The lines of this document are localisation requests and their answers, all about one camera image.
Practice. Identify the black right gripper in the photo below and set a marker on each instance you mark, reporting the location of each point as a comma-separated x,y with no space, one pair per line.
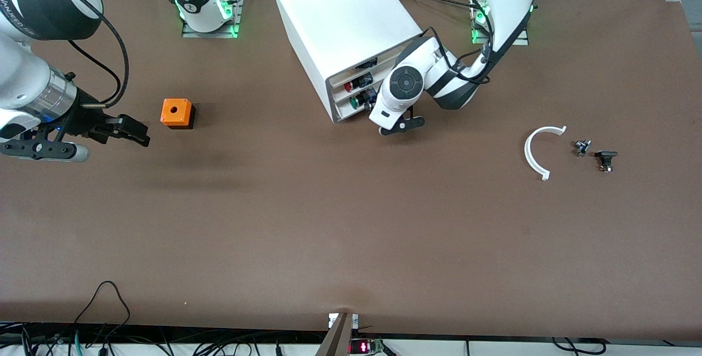
88,118

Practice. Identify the green mushroom push button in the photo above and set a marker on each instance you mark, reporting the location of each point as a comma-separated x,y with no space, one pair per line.
355,102

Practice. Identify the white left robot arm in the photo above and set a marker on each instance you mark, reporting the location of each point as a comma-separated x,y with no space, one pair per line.
406,84

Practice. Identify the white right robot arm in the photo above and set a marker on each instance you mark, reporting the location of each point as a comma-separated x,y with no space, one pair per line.
33,71

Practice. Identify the red push button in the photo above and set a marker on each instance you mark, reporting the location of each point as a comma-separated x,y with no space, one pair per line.
362,80

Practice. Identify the white drawer cabinet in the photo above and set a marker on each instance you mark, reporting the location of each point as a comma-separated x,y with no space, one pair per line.
340,10

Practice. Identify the white drawer with red button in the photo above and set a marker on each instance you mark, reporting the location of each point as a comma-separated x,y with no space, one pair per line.
379,74

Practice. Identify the orange box with hole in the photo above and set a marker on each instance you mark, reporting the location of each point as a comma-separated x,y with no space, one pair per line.
175,112

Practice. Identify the small device with red display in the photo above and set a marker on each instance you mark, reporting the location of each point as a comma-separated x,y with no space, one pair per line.
362,346

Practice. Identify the white curved plastic piece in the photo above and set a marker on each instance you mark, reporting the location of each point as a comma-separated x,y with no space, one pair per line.
527,153

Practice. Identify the small silver metal part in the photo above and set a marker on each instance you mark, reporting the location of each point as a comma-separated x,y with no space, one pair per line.
581,148

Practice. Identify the black right camera mount bracket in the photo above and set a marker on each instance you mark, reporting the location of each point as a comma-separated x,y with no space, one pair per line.
33,148

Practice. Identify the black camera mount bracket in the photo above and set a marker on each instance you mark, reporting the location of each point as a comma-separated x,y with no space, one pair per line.
33,148
408,124

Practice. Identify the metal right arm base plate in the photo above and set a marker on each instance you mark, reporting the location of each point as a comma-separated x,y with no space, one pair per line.
211,34

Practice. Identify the black switch component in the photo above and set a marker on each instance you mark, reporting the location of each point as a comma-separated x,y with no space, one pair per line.
367,63

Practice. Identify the white drawer with black switch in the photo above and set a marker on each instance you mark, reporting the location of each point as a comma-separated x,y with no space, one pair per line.
386,58

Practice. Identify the black left camera mount bracket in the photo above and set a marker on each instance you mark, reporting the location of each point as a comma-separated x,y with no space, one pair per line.
408,124

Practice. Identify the metal camera mount beam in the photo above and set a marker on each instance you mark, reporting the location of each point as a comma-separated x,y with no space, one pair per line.
337,339

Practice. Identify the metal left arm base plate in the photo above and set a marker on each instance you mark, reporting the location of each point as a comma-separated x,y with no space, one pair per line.
510,41

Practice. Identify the small black switch part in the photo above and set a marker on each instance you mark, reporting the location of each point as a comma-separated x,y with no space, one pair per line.
605,154

